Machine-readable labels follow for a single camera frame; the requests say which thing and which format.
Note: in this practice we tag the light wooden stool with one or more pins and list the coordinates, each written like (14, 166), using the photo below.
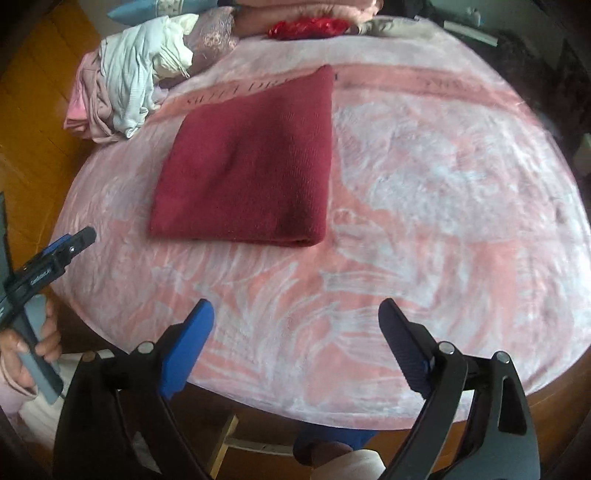
(226, 438)

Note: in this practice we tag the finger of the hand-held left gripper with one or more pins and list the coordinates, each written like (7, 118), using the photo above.
(78, 240)
(57, 241)

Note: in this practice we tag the maroon knit sweater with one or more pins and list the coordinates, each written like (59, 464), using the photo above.
(244, 175)

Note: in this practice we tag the pale pink garment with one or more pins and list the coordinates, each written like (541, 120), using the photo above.
(87, 110)

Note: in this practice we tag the grey cloth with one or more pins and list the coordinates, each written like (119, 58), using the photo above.
(392, 26)

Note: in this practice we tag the person's leg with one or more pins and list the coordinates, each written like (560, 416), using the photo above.
(346, 464)

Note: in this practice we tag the cream cloth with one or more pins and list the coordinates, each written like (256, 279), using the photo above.
(178, 41)

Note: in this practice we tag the light blue pillow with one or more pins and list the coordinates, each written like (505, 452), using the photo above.
(138, 10)

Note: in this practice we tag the pink white printed blanket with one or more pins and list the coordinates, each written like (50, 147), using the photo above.
(415, 207)

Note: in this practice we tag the red shiny cloth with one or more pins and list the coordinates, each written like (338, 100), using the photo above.
(304, 26)

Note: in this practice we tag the pink folded cloth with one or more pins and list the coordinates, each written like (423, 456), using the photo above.
(300, 9)

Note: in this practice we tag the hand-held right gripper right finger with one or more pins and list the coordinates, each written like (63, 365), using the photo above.
(404, 350)

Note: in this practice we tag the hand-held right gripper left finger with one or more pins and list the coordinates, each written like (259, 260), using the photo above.
(189, 346)

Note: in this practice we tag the person's pink top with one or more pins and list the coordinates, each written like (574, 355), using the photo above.
(27, 429)

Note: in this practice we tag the mauve sparkly cloth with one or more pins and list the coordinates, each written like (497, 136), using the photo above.
(212, 37)

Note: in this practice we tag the person's left hand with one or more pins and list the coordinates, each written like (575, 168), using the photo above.
(48, 337)

